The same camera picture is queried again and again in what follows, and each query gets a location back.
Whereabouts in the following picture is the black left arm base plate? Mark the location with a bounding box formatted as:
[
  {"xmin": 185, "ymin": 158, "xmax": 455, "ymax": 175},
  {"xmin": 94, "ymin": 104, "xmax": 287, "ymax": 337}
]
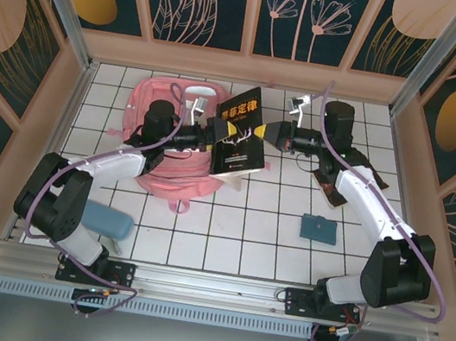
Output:
[{"xmin": 55, "ymin": 251, "xmax": 139, "ymax": 293}]

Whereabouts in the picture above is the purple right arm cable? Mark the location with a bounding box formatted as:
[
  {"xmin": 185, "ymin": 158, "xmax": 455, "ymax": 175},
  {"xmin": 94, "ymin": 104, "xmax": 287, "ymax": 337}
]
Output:
[{"xmin": 281, "ymin": 79, "xmax": 456, "ymax": 341}]

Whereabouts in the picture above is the dark brown book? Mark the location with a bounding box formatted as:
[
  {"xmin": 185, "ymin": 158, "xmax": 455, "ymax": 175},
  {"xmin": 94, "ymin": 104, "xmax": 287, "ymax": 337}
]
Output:
[{"xmin": 307, "ymin": 143, "xmax": 395, "ymax": 218}]

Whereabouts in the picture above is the aluminium mounting rail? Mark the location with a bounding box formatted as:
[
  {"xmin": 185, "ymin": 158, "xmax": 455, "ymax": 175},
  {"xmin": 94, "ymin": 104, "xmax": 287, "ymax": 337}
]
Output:
[{"xmin": 0, "ymin": 231, "xmax": 447, "ymax": 341}]

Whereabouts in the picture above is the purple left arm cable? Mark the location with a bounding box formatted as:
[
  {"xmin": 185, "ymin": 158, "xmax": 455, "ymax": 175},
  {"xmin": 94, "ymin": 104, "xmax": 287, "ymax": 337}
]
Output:
[{"xmin": 10, "ymin": 61, "xmax": 191, "ymax": 330}]

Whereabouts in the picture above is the pink student backpack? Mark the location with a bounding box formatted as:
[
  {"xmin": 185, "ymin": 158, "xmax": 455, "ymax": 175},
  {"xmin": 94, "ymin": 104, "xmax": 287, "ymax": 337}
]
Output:
[{"xmin": 94, "ymin": 56, "xmax": 288, "ymax": 230}]

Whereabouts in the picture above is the slotted grey cable duct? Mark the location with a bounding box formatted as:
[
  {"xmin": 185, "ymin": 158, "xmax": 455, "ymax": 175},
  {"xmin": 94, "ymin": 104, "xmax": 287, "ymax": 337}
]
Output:
[{"xmin": 0, "ymin": 274, "xmax": 317, "ymax": 341}]

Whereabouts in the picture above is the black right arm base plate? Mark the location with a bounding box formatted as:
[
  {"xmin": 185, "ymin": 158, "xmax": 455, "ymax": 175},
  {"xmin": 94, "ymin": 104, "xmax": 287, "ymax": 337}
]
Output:
[{"xmin": 281, "ymin": 285, "xmax": 364, "ymax": 328}]

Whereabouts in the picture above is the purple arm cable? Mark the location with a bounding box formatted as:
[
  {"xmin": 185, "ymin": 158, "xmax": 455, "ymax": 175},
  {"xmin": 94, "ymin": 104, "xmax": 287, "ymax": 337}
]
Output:
[
  {"xmin": 10, "ymin": 61, "xmax": 191, "ymax": 330},
  {"xmin": 281, "ymin": 79, "xmax": 456, "ymax": 341}
]

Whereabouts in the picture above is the black book with Chinese title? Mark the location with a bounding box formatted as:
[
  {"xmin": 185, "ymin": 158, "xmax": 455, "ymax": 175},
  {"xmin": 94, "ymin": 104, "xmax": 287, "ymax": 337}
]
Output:
[{"xmin": 202, "ymin": 80, "xmax": 279, "ymax": 197}]

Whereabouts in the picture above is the blue pencil case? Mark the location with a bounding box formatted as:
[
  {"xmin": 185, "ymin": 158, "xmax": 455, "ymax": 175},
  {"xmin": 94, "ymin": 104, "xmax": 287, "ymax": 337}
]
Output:
[{"xmin": 77, "ymin": 199, "xmax": 137, "ymax": 258}]

